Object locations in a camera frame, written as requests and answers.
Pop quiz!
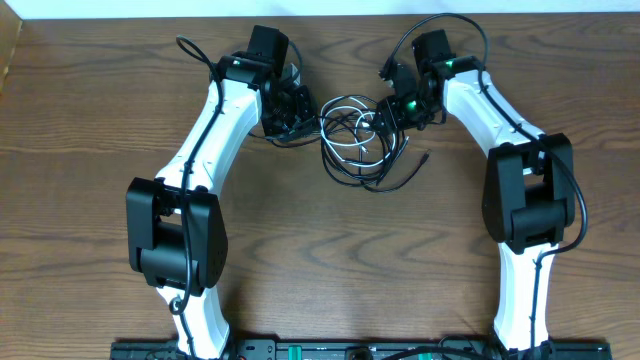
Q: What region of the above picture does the white usb cable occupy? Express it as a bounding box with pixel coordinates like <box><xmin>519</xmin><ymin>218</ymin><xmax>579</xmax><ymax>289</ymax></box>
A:
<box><xmin>319</xmin><ymin>96</ymin><xmax>396</xmax><ymax>169</ymax></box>

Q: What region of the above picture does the black usb cable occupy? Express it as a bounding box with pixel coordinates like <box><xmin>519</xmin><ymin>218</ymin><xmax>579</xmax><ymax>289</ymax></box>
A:
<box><xmin>248</xmin><ymin>94</ymin><xmax>432</xmax><ymax>194</ymax></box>

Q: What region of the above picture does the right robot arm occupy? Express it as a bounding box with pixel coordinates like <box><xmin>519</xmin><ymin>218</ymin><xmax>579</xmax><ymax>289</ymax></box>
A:
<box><xmin>372</xmin><ymin>30</ymin><xmax>575</xmax><ymax>359</ymax></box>

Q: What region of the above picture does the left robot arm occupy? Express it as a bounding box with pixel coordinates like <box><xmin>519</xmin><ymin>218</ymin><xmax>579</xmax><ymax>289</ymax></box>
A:
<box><xmin>125</xmin><ymin>25</ymin><xmax>317</xmax><ymax>359</ymax></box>

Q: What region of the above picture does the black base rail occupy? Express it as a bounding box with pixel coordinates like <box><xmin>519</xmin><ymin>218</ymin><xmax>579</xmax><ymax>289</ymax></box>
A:
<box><xmin>109</xmin><ymin>337</ymin><xmax>614</xmax><ymax>360</ymax></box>

